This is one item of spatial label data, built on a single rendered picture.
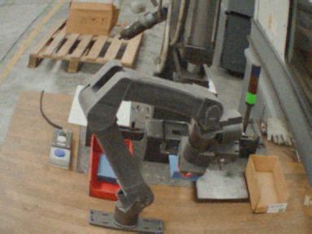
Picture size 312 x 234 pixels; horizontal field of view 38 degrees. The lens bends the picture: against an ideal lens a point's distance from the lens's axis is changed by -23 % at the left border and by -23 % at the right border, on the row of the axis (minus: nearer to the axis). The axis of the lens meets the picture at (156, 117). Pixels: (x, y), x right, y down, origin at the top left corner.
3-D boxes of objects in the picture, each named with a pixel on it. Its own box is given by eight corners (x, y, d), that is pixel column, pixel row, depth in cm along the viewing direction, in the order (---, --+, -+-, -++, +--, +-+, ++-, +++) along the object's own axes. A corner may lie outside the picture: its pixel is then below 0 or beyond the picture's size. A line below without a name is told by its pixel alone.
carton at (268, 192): (252, 215, 144) (260, 197, 141) (243, 174, 166) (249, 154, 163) (283, 213, 146) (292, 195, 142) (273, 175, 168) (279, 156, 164)
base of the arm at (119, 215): (88, 189, 131) (88, 205, 125) (167, 201, 134) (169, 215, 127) (88, 210, 135) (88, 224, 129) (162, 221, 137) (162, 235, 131)
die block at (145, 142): (143, 161, 165) (146, 139, 161) (141, 144, 173) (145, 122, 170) (208, 166, 167) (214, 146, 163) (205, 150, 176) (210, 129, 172)
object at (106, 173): (97, 182, 148) (97, 174, 147) (100, 154, 162) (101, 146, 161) (121, 187, 149) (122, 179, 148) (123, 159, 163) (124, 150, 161)
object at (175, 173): (171, 180, 140) (174, 171, 139) (168, 156, 154) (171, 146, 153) (197, 183, 140) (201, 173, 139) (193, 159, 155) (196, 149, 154)
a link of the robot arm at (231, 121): (229, 128, 135) (233, 85, 129) (242, 145, 128) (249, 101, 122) (187, 136, 131) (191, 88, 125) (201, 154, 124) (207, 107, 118)
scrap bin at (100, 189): (88, 197, 142) (89, 180, 139) (90, 151, 164) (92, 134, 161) (131, 203, 143) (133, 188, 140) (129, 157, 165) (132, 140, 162)
